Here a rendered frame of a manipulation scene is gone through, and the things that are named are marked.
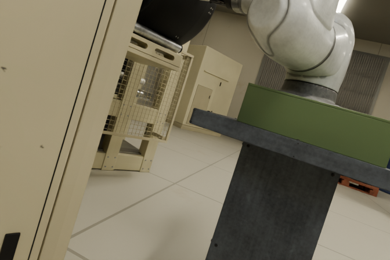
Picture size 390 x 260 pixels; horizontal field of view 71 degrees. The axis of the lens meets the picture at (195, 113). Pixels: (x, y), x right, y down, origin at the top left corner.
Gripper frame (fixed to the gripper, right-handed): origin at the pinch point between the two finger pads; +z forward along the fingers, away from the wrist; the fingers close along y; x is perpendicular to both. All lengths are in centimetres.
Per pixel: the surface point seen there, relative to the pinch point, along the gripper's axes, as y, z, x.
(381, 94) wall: -747, 121, -108
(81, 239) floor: 21, -14, 111
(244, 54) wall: -567, 455, -78
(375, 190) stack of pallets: -546, 0, 101
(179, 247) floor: -19, -29, 109
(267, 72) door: -602, 374, -51
